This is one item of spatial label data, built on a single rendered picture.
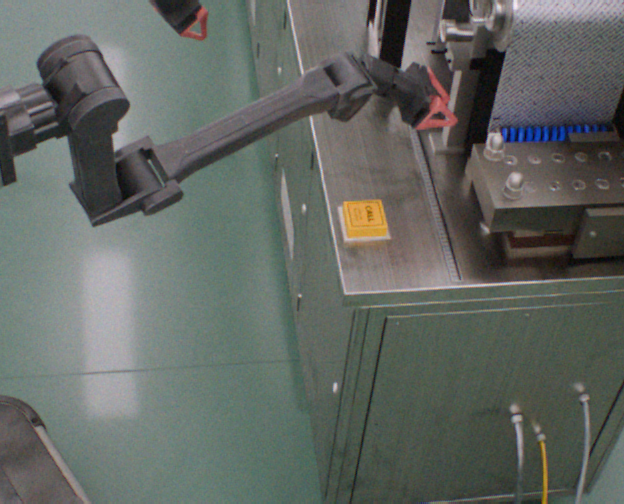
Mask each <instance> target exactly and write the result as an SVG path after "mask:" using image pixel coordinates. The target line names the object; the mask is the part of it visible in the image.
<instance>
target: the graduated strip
mask: <svg viewBox="0 0 624 504"><path fill-rule="evenodd" d="M407 125H408V128H409V133H410V137H411V140H412V144H413V148H414V152H415V155H416V159H417V164H418V167H419V171H420V174H422V178H423V183H424V186H425V190H426V193H427V198H428V201H429V205H430V209H431V213H432V217H433V220H434V224H435V229H436V232H438V236H439V239H440V243H441V247H442V251H443V255H444V258H445V263H446V266H447V270H448V274H449V278H450V282H461V281H463V279H462V274H461V271H460V267H459V264H458V259H457V256H456V253H454V249H453V246H452V241H451V238H450V234H449V231H448V226H447V223H446V219H445V216H444V211H443V208H442V205H441V201H440V198H439V193H437V190H436V186H435V183H434V178H433V175H432V171H431V168H430V164H429V160H428V156H427V153H426V150H425V145H424V142H423V138H421V135H420V131H419V130H418V131H417V130H415V128H413V127H411V124H410V125H409V124H407Z"/></svg>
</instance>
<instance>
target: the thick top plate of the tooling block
mask: <svg viewBox="0 0 624 504"><path fill-rule="evenodd" d="M504 145H505V149H504V159H503V160H502V161H500V162H491V161H489V160H487V158H486V157H485V156H484V150H485V149H486V147H487V144H473V148H472V152H471V156H470V162H469V166H468V169H469V172H470V175H471V180H472V183H473V186H474V189H476V192H477V196H478V199H479V202H480V206H481V209H482V213H483V216H484V219H485V222H486V225H487V229H488V232H507V231H527V230H547V229H568V228H579V225H580V222H581V220H582V217H583V214H584V211H585V209H590V208H611V206H612V207H624V138H620V142H619V145H618V148H608V147H600V148H575V149H568V146H567V144H566V142H565V141H542V142H516V143H505V144H504ZM512 172H520V173H522V175H523V177H524V188H523V197H522V198H521V199H519V200H510V199H507V198H506V197H504V195H503V194H502V189H503V187H504V186H505V184H506V181H507V179H508V178H509V176H510V174H511V173H512Z"/></svg>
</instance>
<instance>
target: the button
mask: <svg viewBox="0 0 624 504"><path fill-rule="evenodd" d="M342 211H343V216H344V221H345V226H346V232H347V237H348V238H356V237H376V236H387V231H388V225H387V221H385V217H384V212H383V208H382V204H381V201H380V200H376V201H354V202H344V203H343V209H342Z"/></svg>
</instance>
